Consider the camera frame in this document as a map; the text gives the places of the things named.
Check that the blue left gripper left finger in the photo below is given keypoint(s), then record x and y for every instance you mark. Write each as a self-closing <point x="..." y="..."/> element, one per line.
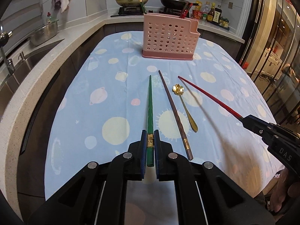
<point x="143" y="153"/>

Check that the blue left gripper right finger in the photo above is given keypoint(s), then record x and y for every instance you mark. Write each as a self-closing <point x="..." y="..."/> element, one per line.
<point x="157" y="152"/>

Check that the green chopstick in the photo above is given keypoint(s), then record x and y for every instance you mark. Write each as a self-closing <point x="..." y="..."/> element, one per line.
<point x="142" y="6"/>
<point x="150" y="126"/>

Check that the brown chopstick gold band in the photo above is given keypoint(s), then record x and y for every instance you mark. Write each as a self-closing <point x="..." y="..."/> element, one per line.
<point x="178" y="120"/>

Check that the red spiral chopstick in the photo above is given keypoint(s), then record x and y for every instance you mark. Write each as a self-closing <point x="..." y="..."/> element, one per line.
<point x="220" y="103"/>

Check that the gold flower spoon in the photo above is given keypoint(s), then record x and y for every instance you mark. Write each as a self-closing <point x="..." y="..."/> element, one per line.
<point x="179" y="90"/>

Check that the dark red chopstick pair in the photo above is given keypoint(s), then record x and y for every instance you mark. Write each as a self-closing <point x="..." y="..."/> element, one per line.
<point x="183" y="12"/>

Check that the person right hand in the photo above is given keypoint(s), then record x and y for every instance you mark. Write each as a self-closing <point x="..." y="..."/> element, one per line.
<point x="287" y="186"/>

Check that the blue planet pattern tablecloth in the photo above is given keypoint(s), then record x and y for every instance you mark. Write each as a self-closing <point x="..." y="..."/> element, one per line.
<point x="105" y="109"/>

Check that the pink perforated utensil holder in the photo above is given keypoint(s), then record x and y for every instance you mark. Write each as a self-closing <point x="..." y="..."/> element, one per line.
<point x="169" y="37"/>

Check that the red seasoning packet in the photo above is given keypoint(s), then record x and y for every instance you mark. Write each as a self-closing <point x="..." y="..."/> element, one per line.
<point x="197" y="14"/>

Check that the small jars on tray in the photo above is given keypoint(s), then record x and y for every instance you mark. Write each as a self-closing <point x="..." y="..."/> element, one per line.
<point x="224" y="23"/>

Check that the beige wok with lid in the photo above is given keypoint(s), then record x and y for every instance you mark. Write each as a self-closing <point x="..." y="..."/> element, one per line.
<point x="128" y="3"/>

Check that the black wok with lid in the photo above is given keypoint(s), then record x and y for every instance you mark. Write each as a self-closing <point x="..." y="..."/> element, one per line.
<point x="173" y="4"/>

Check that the brown sauce bottle yellow cap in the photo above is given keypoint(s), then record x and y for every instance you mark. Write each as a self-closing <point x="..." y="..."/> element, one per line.
<point x="210" y="14"/>

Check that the stainless steel sink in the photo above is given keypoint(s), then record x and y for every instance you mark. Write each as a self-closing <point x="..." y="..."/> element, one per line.
<point x="11" y="83"/>

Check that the stainless steel bowl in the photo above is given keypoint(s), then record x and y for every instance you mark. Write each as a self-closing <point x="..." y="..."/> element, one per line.
<point x="43" y="34"/>

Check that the dark soy sauce bottle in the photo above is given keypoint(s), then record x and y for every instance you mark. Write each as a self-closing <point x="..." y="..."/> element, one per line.
<point x="217" y="15"/>

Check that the clear plastic bottle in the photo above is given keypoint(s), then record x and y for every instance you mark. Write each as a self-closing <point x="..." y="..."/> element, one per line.
<point x="206" y="7"/>

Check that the green dish soap bottle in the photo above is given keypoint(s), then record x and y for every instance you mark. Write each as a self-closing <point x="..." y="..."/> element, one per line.
<point x="49" y="18"/>

